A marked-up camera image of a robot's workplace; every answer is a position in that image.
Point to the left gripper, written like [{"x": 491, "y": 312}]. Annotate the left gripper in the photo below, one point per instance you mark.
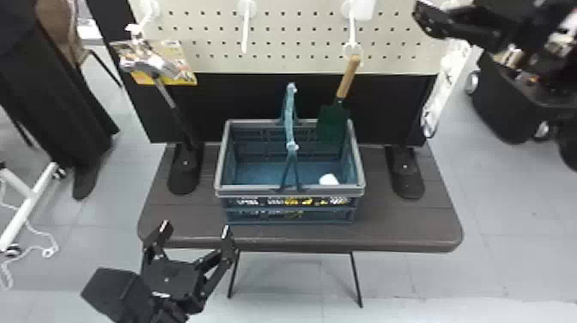
[{"x": 173, "y": 282}]

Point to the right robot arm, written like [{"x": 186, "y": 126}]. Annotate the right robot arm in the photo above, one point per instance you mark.
[{"x": 536, "y": 22}]

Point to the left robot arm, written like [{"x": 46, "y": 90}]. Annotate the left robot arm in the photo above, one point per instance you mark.
[{"x": 173, "y": 315}]

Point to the blue basket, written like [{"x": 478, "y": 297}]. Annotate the blue basket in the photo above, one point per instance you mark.
[{"x": 252, "y": 176}]

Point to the white item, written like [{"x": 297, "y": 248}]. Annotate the white item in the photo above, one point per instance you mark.
[{"x": 329, "y": 179}]

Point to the hammer on yellow card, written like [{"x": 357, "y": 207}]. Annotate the hammer on yellow card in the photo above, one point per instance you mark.
[{"x": 155, "y": 58}]

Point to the person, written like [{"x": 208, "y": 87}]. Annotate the person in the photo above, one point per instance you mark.
[{"x": 49, "y": 99}]

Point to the white pegboard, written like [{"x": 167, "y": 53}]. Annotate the white pegboard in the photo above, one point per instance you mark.
[{"x": 297, "y": 40}]

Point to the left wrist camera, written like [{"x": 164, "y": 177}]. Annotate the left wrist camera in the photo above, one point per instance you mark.
[{"x": 115, "y": 293}]

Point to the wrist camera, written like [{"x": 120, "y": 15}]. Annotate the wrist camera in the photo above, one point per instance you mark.
[
  {"x": 460, "y": 24},
  {"x": 115, "y": 293}
]

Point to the white frame on wheels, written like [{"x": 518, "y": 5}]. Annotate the white frame on wheels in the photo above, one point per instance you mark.
[{"x": 24, "y": 203}]

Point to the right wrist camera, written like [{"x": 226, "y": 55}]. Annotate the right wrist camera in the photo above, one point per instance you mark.
[{"x": 460, "y": 24}]

